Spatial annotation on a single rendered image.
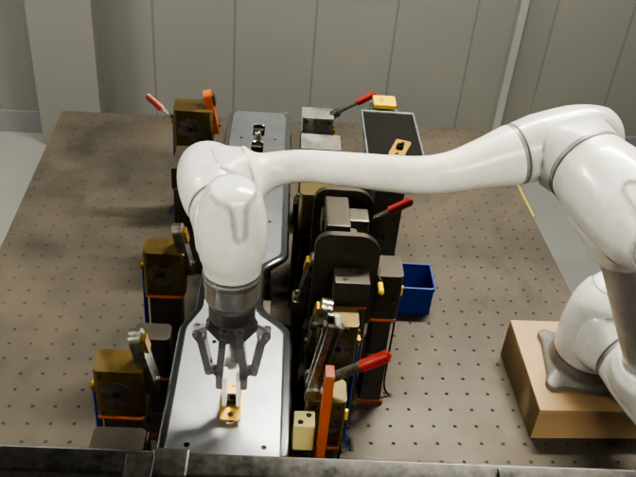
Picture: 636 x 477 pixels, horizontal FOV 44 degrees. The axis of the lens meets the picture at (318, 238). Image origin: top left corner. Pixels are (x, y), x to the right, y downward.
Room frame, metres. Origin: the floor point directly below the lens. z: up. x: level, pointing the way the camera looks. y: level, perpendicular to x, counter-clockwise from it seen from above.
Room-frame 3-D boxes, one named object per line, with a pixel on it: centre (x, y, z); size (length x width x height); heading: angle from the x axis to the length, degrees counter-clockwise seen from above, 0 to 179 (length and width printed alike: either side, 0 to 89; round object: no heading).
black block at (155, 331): (1.14, 0.32, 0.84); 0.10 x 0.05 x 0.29; 94
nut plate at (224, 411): (0.96, 0.12, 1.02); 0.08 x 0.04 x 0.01; 4
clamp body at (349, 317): (1.15, -0.07, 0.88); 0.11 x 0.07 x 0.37; 94
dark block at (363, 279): (1.22, -0.07, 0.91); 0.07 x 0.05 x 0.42; 94
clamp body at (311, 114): (2.03, 0.02, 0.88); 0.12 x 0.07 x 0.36; 94
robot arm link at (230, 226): (0.97, 0.13, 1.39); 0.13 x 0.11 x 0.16; 22
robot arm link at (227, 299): (0.96, 0.13, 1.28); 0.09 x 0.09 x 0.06
